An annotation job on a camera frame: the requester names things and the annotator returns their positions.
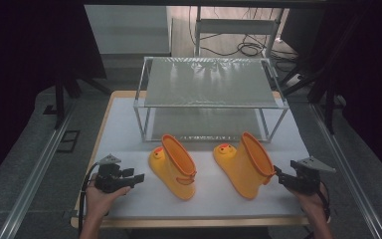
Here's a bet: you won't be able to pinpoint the grey metal frame stand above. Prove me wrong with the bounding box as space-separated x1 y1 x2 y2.
193 5 285 60

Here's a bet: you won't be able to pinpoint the person's left hand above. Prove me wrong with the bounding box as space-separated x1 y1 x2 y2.
85 178 132 219

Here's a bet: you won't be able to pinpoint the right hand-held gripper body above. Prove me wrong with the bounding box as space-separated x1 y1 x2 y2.
289 156 337 195

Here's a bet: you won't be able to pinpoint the white table mat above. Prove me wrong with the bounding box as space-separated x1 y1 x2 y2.
81 97 312 220

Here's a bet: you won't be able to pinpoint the aluminium rail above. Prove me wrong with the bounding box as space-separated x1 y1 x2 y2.
309 103 382 239
0 99 78 239

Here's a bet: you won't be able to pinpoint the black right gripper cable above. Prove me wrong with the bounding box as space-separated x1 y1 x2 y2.
317 180 332 224

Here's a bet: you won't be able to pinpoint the black floor cables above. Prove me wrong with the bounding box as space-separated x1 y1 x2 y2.
188 6 300 73

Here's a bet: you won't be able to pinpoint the person's right hand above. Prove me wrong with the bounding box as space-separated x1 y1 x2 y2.
286 183 330 221

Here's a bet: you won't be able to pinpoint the black metal stand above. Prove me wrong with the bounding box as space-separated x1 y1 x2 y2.
43 75 112 130

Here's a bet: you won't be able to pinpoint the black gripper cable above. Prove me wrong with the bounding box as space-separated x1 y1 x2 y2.
317 180 332 224
78 161 102 237

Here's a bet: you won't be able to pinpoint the black floor bracket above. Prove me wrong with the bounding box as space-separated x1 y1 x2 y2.
57 129 82 154

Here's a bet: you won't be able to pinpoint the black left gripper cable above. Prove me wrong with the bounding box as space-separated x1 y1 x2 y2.
78 161 102 237

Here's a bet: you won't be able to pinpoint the metal two-tier shoe rack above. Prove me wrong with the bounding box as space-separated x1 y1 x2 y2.
132 56 290 143

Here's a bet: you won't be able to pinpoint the black tripod stand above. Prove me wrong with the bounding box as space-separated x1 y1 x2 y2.
280 13 362 134

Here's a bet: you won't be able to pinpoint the dark curtain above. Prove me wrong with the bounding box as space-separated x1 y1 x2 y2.
0 0 107 192
311 0 382 188

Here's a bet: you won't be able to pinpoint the yellow duck rain boot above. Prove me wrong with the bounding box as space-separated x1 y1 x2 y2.
212 131 277 200
147 133 198 201

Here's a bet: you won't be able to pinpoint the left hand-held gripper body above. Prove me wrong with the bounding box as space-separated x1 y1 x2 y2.
94 153 131 194

